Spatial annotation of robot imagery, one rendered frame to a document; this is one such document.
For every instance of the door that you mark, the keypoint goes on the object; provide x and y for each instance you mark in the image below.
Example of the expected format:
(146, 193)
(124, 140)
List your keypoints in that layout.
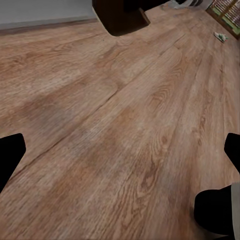
(227, 13)

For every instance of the gym shoe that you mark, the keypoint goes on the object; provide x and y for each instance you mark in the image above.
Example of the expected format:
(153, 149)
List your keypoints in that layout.
(221, 37)

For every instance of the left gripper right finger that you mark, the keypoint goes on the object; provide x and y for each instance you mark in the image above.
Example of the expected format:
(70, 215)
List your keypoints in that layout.
(232, 149)

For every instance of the sandal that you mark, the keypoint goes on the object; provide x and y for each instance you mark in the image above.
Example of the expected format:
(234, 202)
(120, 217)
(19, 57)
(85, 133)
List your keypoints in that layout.
(115, 21)

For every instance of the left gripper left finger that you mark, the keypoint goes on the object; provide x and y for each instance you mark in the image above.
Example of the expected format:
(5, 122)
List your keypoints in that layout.
(12, 150)

